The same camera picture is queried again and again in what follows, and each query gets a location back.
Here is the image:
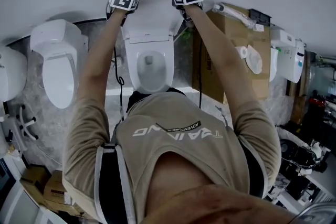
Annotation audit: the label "white office chair base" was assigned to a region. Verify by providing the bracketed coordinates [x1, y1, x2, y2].
[15, 104, 40, 141]

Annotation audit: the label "black metal rack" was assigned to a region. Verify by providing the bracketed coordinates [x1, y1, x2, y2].
[248, 8, 271, 26]

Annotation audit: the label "small cardboard box dark label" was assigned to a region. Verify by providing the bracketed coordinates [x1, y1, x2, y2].
[19, 165, 53, 205]

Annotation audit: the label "white toilet with flat tank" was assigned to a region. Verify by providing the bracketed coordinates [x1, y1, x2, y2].
[269, 28, 297, 83]

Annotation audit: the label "black trousers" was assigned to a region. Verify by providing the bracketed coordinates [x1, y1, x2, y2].
[125, 88, 187, 113]

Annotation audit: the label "large cardboard box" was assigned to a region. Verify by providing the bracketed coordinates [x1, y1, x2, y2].
[191, 2, 271, 104]

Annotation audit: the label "plastic-wrapped white tube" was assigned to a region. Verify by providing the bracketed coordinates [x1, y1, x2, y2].
[212, 2, 257, 29]

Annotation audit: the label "cardboard box with printed lines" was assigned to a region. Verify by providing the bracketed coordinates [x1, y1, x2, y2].
[43, 169, 87, 218]

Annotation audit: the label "white toilet with tall tank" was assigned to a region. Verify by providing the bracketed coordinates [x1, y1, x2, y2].
[29, 19, 89, 110]

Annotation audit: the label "black grey-edged harness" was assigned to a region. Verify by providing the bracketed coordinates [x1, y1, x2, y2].
[93, 138, 270, 224]

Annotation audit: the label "white oval pad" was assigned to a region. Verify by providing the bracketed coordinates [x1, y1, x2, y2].
[245, 44, 263, 74]

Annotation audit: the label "person's left forearm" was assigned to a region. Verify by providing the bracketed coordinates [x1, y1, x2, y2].
[76, 9, 127, 103]

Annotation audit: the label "grey head mount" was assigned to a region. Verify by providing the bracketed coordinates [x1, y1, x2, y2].
[288, 200, 336, 224]

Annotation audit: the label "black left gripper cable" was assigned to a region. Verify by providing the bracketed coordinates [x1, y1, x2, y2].
[112, 46, 125, 124]

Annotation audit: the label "white toilet with teal button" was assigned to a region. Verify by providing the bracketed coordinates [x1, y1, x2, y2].
[277, 39, 306, 84]

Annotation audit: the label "white toilet paper roll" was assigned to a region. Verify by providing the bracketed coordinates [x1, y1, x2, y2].
[235, 45, 249, 60]

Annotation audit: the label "dark window with white frame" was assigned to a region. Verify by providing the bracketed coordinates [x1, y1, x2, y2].
[0, 158, 19, 194]

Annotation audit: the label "white tankless toilet bowl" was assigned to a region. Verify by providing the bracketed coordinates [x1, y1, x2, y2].
[121, 26, 184, 94]

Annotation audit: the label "brown wooden cabinet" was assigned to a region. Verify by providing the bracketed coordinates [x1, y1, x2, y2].
[288, 51, 312, 125]

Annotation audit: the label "beige t-shirt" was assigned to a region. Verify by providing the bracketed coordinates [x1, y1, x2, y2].
[62, 91, 283, 224]

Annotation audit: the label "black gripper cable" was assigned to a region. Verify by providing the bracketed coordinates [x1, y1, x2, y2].
[198, 39, 203, 110]
[112, 46, 125, 124]

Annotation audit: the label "person's neck and face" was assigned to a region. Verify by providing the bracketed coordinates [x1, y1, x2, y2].
[141, 152, 297, 224]

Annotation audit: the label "person's right forearm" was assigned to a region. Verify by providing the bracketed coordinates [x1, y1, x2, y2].
[183, 4, 263, 113]

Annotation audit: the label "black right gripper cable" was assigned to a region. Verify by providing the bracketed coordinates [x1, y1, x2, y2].
[198, 39, 203, 110]

